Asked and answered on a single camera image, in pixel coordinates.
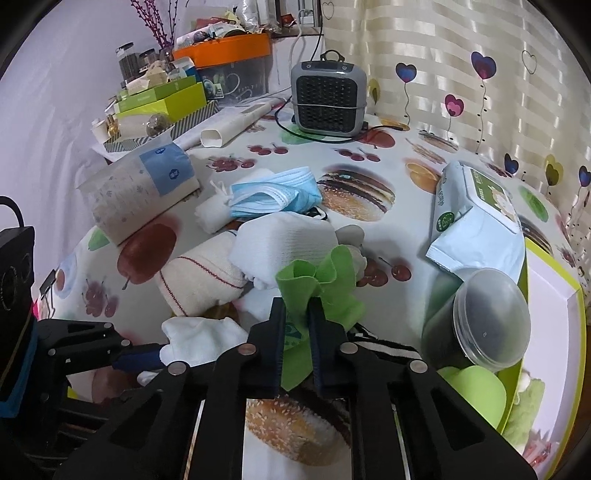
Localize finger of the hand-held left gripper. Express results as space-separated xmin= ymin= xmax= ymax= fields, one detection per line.
xmin=38 ymin=320 xmax=165 ymax=376
xmin=45 ymin=389 xmax=151 ymax=445

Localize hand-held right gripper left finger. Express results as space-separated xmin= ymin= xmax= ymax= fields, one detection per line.
xmin=55 ymin=298 xmax=287 ymax=480

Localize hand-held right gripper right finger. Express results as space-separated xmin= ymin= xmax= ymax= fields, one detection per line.
xmin=308 ymin=298 xmax=539 ymax=480

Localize green cloth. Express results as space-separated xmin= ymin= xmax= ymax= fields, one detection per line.
xmin=276 ymin=246 xmax=366 ymax=391

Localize white socks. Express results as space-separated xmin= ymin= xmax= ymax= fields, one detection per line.
xmin=161 ymin=316 xmax=251 ymax=368

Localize white waffle towel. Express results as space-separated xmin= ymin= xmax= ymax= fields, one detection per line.
xmin=228 ymin=212 xmax=341 ymax=291

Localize cream sock with red stripes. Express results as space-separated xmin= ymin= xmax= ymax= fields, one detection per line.
xmin=156 ymin=230 xmax=249 ymax=318

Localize white cloth with strings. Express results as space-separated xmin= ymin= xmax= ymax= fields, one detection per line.
xmin=194 ymin=181 xmax=242 ymax=237

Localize blue face mask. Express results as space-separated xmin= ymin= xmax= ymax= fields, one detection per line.
xmin=229 ymin=167 xmax=323 ymax=220

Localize white box with green rim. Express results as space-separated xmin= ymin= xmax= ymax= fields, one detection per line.
xmin=498 ymin=237 xmax=588 ymax=480

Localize black white striped sock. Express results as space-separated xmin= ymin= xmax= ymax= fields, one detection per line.
xmin=345 ymin=325 xmax=422 ymax=361

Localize tissue pack with blue label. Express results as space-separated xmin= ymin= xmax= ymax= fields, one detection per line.
xmin=76 ymin=140 xmax=202 ymax=246

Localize food print tablecloth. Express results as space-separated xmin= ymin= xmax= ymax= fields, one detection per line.
xmin=34 ymin=95 xmax=578 ymax=480

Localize light green round sponge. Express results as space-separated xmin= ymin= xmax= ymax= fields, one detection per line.
xmin=436 ymin=364 xmax=508 ymax=430

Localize wet wipes pack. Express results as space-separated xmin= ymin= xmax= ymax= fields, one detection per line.
xmin=425 ymin=161 xmax=528 ymax=283

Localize glass ball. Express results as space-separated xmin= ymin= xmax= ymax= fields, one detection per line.
xmin=146 ymin=113 xmax=170 ymax=138

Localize green fuzzy towel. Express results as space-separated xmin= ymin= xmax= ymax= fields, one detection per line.
xmin=502 ymin=377 xmax=546 ymax=445

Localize white rolled paper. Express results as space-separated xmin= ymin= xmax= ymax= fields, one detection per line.
xmin=200 ymin=102 xmax=274 ymax=148

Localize grey striped flat box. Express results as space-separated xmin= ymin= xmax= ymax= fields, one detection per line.
xmin=103 ymin=99 xmax=221 ymax=154

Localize green flat box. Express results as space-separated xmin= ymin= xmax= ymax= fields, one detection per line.
xmin=113 ymin=76 xmax=208 ymax=124

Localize grey space heater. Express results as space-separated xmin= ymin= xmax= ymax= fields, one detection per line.
xmin=289 ymin=50 xmax=369 ymax=137

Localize dark gift box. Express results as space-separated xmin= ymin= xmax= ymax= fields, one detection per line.
xmin=196 ymin=55 xmax=270 ymax=110

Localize purple flower branches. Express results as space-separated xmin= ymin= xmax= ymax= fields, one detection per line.
xmin=130 ymin=0 xmax=182 ymax=49

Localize orange storage bin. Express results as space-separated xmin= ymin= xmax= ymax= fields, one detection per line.
xmin=172 ymin=32 xmax=272 ymax=70

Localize striped curtain with hearts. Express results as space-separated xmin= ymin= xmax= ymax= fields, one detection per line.
xmin=322 ymin=0 xmax=591 ymax=305

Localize white cable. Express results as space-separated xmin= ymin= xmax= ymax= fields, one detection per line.
xmin=289 ymin=18 xmax=325 ymax=93

